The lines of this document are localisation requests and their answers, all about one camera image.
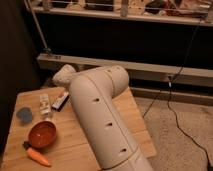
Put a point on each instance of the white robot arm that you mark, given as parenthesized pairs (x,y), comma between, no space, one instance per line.
(91,92)

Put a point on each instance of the red white black box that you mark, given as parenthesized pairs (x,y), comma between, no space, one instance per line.
(60,101)

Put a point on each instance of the clear plastic bottle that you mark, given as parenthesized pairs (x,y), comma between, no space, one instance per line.
(45,107)

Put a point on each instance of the orange bowl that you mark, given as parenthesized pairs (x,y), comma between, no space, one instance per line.
(42,134)

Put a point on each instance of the orange toy carrot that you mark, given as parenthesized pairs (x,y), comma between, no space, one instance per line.
(35,155)

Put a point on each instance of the metal rack frame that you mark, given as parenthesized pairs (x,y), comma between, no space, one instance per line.
(155,48)

